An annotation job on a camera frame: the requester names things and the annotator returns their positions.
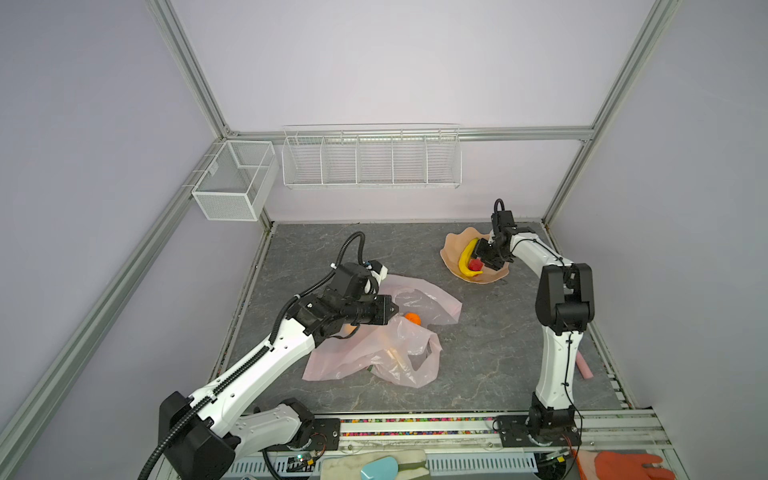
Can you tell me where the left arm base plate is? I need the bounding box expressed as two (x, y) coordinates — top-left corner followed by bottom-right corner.
(267, 418), (341, 452)

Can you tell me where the white wire shelf basket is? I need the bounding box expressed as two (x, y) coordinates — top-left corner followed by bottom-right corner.
(282, 123), (463, 189)

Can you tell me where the beige scalloped fruit bowl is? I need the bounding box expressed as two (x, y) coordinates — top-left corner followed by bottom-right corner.
(440, 227), (510, 285)

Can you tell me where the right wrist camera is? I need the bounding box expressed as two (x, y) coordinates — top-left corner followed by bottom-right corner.
(491, 210), (517, 238)

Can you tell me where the red rubber glove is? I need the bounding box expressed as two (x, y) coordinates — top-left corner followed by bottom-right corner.
(576, 451), (676, 480)

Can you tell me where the light blue object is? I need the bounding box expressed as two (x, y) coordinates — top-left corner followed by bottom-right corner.
(360, 456), (399, 480)

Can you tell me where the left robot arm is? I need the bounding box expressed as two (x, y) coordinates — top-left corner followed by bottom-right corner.
(138, 231), (398, 479)

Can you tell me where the red strawberry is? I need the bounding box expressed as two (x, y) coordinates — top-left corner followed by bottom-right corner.
(467, 258), (483, 271)

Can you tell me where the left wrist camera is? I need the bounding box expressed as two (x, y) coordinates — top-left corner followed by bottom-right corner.
(367, 260), (388, 285)

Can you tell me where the white mesh box basket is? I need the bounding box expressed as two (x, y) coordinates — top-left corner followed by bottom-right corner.
(192, 140), (279, 222)

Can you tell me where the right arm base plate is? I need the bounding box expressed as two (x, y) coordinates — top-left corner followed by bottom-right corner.
(492, 414), (582, 448)

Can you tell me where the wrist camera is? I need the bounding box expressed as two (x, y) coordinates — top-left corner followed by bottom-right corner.
(491, 210), (517, 238)
(367, 260), (388, 285)

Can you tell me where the yellow green banana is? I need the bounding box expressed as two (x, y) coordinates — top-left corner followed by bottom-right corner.
(458, 238), (483, 278)

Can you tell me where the orange tangerine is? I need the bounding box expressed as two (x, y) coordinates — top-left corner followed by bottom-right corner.
(404, 312), (422, 326)

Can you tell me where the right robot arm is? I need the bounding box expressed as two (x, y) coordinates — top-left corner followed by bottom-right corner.
(471, 198), (595, 446)

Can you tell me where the pink plastic bag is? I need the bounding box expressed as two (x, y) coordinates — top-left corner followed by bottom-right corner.
(302, 275), (462, 388)

